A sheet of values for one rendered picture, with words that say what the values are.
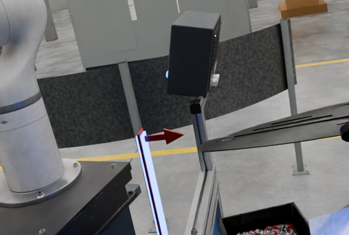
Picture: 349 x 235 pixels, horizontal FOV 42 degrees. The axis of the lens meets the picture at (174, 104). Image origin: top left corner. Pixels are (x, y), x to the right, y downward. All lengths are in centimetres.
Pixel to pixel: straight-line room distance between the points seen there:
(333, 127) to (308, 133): 3
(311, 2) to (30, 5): 794
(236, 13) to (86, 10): 285
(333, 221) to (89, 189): 48
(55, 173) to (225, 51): 163
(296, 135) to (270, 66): 212
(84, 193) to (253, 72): 180
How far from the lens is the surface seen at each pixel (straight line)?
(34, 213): 94
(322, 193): 280
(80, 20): 710
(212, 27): 120
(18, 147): 96
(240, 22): 489
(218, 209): 130
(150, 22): 679
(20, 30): 94
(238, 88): 256
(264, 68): 266
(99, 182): 97
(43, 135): 97
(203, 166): 125
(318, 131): 59
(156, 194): 69
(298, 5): 871
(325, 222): 72
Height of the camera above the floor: 142
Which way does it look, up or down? 18 degrees down
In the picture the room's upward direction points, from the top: 11 degrees counter-clockwise
